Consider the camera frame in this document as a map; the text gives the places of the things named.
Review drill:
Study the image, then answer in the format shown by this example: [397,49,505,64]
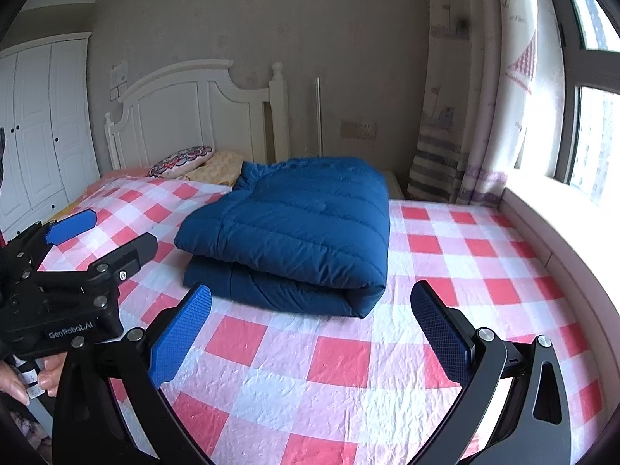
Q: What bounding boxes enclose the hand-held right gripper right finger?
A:
[410,281,572,465]

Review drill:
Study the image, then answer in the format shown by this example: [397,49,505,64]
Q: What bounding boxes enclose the beige wall outlet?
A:
[340,120,377,140]

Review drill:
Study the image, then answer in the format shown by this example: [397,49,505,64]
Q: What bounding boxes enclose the printed striped curtain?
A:
[407,0,567,207]

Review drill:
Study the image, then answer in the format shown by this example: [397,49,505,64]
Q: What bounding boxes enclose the white tag strap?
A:
[12,356,43,399]

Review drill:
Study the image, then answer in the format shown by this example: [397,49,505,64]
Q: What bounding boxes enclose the person's patterned clothing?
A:
[0,397,54,462]

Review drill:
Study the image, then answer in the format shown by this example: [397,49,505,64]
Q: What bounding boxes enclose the window sill ledge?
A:
[501,172,620,330]

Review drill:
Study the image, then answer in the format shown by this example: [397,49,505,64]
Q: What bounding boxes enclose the pink checkered bed sheet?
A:
[36,177,606,465]

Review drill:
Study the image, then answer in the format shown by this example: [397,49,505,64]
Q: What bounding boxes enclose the blue puffer jacket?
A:
[173,156,391,319]

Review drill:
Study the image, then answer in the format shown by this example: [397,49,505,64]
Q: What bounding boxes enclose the white nightstand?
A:
[382,169,405,199]

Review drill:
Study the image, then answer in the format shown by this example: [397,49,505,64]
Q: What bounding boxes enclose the person's left hand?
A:
[0,353,69,405]

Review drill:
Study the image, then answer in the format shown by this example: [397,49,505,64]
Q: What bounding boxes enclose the white bed headboard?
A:
[105,59,290,177]

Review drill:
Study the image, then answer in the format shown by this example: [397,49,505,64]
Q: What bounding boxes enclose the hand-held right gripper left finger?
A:
[57,283,214,465]

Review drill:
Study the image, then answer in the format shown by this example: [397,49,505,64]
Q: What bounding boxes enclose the white wardrobe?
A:
[0,32,102,240]

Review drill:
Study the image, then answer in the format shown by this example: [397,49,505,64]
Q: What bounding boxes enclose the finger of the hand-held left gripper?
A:
[36,232,159,302]
[10,207,98,268]

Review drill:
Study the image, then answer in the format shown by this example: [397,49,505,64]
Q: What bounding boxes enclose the dark framed window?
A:
[533,0,620,204]

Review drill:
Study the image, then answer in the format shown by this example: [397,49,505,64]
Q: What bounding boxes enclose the cream pillow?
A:
[184,150,245,186]

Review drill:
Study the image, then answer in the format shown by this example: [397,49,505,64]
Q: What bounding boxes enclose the colourful patterned pillow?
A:
[146,145,215,178]

